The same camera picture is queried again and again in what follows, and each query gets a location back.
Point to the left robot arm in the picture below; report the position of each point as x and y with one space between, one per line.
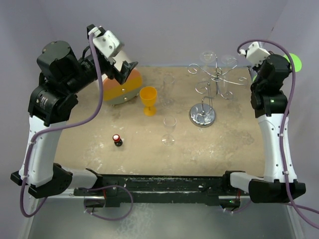
62 76

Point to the tall clear champagne flute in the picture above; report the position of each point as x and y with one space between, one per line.
168 86

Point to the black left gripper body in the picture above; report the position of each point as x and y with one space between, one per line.
87 67

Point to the clear stemmed wine glass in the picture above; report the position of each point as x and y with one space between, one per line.
169 124

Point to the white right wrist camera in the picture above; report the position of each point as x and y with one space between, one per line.
255 53

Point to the yellow plastic wine glass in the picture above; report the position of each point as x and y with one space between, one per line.
148 96

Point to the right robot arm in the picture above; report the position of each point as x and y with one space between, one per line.
279 183

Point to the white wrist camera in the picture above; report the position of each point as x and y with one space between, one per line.
255 53
105 41

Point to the clear ribbed flute glass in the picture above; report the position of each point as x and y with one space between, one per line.
229 62

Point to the chrome wine glass rack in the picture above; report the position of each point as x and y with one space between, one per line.
203 114

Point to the green plastic wine glass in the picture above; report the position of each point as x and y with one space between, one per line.
296 60

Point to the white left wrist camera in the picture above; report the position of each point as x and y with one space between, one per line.
105 41

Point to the small red-capped bottle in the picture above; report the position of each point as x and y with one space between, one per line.
117 140

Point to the short clear wine glass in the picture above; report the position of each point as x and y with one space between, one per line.
207 57

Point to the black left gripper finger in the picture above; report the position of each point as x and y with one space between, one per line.
117 75
127 68

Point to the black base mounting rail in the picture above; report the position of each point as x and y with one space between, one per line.
111 190

